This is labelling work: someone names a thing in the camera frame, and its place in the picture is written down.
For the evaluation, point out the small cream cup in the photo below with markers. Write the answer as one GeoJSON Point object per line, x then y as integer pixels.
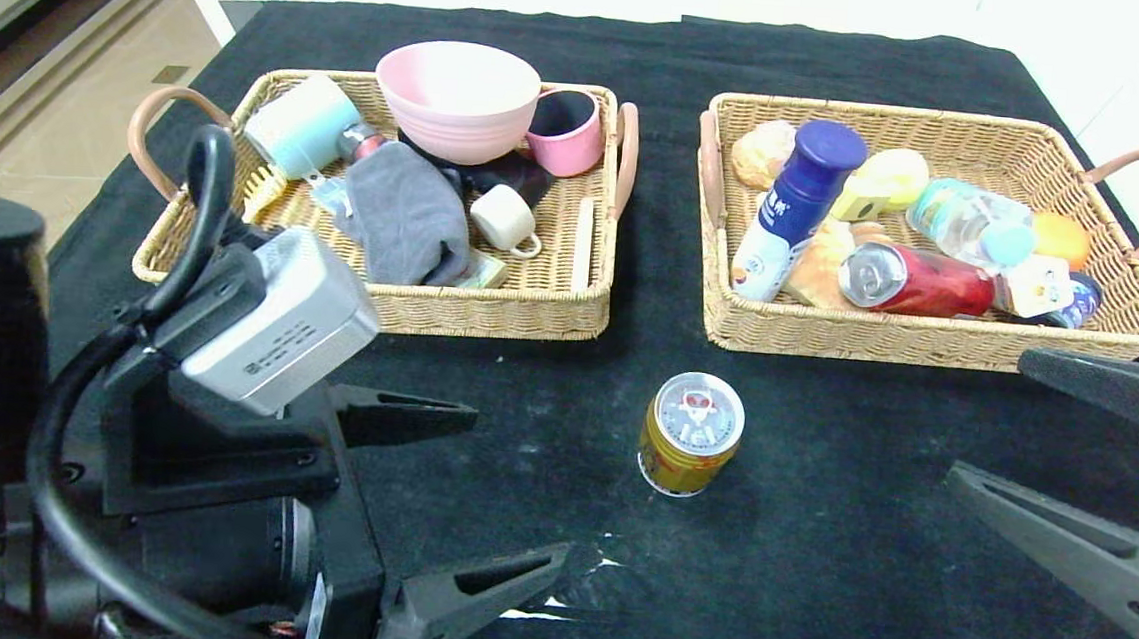
{"type": "Point", "coordinates": [501, 218]}

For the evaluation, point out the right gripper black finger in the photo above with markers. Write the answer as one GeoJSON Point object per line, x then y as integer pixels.
{"type": "Point", "coordinates": [1075, 545]}
{"type": "Point", "coordinates": [1116, 388]}

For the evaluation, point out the black cosmetic tube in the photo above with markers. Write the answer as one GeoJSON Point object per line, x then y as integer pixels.
{"type": "Point", "coordinates": [364, 143]}

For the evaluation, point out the light blue cup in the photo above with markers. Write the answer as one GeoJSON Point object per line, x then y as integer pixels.
{"type": "Point", "coordinates": [301, 122]}

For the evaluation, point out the yellow round fruit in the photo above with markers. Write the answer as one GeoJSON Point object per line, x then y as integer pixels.
{"type": "Point", "coordinates": [903, 172]}

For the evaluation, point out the small yellow eraser block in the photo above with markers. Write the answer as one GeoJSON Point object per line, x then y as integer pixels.
{"type": "Point", "coordinates": [861, 200]}

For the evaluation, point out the brown round bun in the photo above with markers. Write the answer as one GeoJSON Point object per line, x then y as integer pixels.
{"type": "Point", "coordinates": [760, 152]}

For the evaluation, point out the pink mug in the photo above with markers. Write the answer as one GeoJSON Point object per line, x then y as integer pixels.
{"type": "Point", "coordinates": [571, 151]}

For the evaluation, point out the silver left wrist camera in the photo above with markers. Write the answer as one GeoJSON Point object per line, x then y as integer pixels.
{"type": "Point", "coordinates": [278, 329]}

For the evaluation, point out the gold red drink can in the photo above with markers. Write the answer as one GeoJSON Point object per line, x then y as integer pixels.
{"type": "Point", "coordinates": [686, 438]}

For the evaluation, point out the golden bread loaf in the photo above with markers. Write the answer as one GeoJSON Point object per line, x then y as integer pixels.
{"type": "Point", "coordinates": [822, 267]}

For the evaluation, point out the black pouch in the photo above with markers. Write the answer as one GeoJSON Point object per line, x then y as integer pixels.
{"type": "Point", "coordinates": [520, 174]}

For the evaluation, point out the dark blue can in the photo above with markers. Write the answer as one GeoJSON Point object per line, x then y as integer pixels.
{"type": "Point", "coordinates": [1084, 300]}

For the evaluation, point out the orange fruit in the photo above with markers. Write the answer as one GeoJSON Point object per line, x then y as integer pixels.
{"type": "Point", "coordinates": [1061, 239]}

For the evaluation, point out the clear water bottle blue label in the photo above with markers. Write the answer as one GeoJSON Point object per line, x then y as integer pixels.
{"type": "Point", "coordinates": [957, 218]}

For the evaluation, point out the pink bowl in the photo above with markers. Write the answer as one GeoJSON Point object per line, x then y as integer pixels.
{"type": "Point", "coordinates": [455, 98]}

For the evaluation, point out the small white yellow carton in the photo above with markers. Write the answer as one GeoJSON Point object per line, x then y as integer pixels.
{"type": "Point", "coordinates": [1038, 287]}

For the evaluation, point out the white marker pen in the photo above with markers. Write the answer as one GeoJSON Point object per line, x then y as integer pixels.
{"type": "Point", "coordinates": [584, 243]}

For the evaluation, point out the blue white milk bottle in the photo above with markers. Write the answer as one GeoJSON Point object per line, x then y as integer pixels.
{"type": "Point", "coordinates": [799, 197]}

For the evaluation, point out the rectangular wicker basket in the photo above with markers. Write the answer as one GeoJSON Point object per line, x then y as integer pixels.
{"type": "Point", "coordinates": [530, 307]}
{"type": "Point", "coordinates": [929, 342]}

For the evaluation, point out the yellow green brush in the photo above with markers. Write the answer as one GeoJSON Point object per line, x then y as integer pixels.
{"type": "Point", "coordinates": [263, 188]}

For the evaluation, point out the green white card box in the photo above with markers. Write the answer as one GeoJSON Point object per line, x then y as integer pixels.
{"type": "Point", "coordinates": [488, 272]}

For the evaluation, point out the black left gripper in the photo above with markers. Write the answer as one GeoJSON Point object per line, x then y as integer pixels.
{"type": "Point", "coordinates": [351, 535]}

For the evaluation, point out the grey towel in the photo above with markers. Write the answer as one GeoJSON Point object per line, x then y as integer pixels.
{"type": "Point", "coordinates": [406, 216]}

